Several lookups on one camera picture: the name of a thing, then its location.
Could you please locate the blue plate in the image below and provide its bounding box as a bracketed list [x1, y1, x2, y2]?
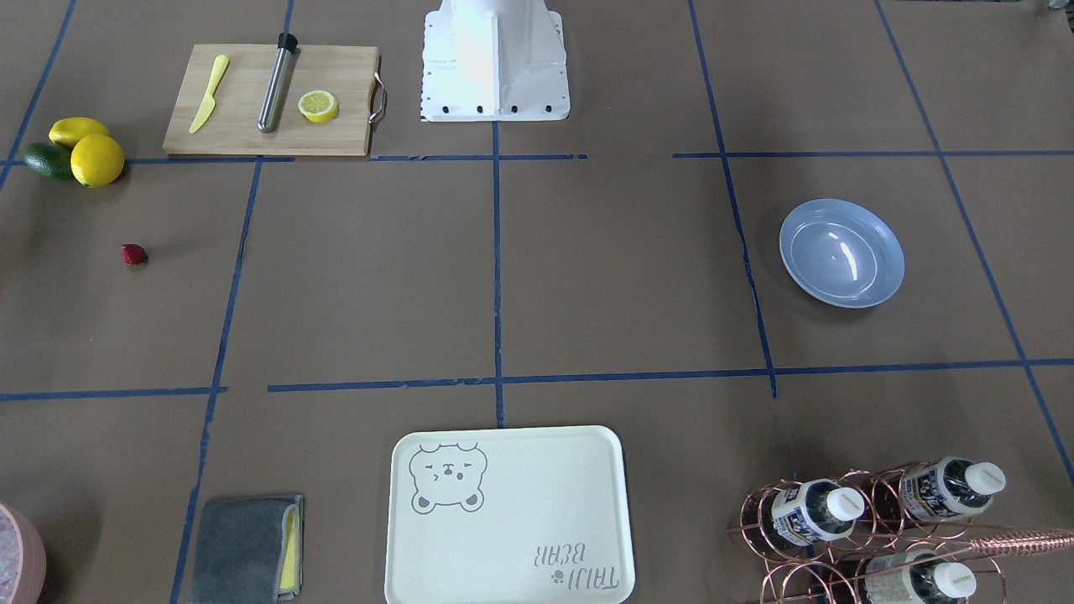
[779, 198, 906, 310]

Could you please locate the red strawberry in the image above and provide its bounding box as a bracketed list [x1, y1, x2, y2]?
[120, 243, 149, 265]

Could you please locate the cream bear tray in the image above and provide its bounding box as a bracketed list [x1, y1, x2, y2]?
[384, 425, 636, 603]

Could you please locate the half lemon slice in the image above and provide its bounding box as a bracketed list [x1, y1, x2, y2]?
[297, 91, 339, 123]

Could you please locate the steel muddler black tip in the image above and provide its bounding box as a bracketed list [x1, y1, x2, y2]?
[257, 32, 297, 133]

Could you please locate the wooden cutting board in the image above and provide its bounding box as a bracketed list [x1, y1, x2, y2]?
[164, 44, 383, 157]

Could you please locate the bottle in rack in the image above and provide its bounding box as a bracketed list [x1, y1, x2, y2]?
[857, 549, 978, 603]
[759, 479, 867, 553]
[897, 456, 1008, 523]

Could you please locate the grey folded cloth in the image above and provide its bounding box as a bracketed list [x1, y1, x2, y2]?
[188, 493, 305, 603]

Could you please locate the yellow plastic knife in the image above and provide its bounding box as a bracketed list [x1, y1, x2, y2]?
[188, 55, 230, 134]

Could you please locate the yellow lemon front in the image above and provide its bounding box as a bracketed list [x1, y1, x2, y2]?
[70, 134, 126, 188]

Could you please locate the yellow lemon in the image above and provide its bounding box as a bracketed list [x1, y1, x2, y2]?
[70, 134, 126, 188]
[49, 116, 111, 149]

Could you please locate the bottle front in rack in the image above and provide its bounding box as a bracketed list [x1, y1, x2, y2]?
[857, 549, 978, 603]

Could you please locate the yellow lemon back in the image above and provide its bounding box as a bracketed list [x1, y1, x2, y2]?
[49, 116, 111, 149]

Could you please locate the green avocado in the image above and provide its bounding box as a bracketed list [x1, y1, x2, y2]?
[23, 143, 76, 182]

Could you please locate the pink bowl with ice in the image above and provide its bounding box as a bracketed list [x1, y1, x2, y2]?
[1, 503, 47, 603]

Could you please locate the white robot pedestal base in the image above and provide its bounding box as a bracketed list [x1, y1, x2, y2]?
[420, 1, 571, 123]

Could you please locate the copper wire bottle rack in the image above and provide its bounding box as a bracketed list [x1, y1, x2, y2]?
[727, 459, 1071, 603]

